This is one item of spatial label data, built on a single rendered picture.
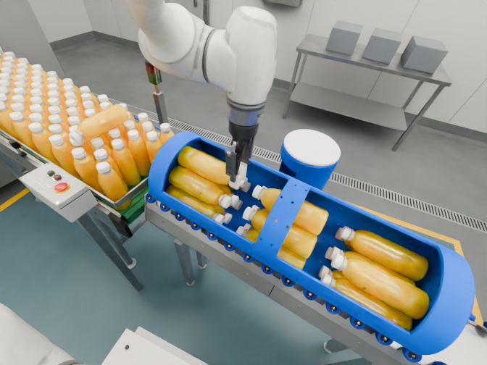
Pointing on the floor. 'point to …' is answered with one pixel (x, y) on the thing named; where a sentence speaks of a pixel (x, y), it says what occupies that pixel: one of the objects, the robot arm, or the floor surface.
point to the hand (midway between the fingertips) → (238, 175)
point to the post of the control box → (107, 249)
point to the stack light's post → (160, 108)
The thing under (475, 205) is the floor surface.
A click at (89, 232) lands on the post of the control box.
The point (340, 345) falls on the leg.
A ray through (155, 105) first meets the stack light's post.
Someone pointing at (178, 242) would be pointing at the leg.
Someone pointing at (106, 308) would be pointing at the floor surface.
